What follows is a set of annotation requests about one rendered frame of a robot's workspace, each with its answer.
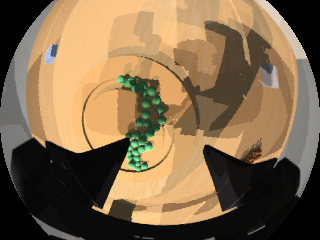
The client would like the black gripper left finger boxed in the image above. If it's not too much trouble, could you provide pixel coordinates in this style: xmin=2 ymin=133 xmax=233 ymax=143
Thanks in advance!
xmin=45 ymin=137 xmax=131 ymax=209

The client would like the light blue block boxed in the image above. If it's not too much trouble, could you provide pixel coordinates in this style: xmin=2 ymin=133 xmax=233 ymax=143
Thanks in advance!
xmin=44 ymin=44 xmax=57 ymax=64

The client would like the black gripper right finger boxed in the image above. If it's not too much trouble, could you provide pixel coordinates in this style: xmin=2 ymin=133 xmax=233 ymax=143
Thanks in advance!
xmin=203 ymin=145 xmax=279 ymax=212

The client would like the white cube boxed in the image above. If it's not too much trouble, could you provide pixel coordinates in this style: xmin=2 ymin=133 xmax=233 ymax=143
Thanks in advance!
xmin=260 ymin=63 xmax=279 ymax=88

